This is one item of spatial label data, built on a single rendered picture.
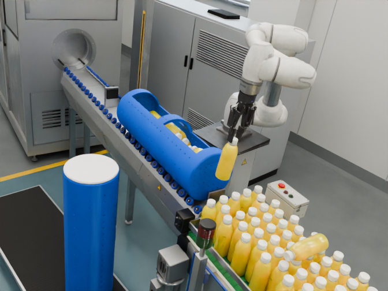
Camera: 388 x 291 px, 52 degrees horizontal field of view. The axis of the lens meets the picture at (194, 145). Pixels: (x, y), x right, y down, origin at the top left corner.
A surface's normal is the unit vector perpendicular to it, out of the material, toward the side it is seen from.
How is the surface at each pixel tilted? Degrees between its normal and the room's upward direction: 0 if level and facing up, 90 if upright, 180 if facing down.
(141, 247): 0
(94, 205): 90
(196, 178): 90
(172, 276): 90
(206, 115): 90
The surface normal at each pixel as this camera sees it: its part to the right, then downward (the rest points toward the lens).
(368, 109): -0.74, 0.22
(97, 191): 0.43, 0.48
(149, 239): 0.14, -0.87
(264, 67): -0.04, 0.44
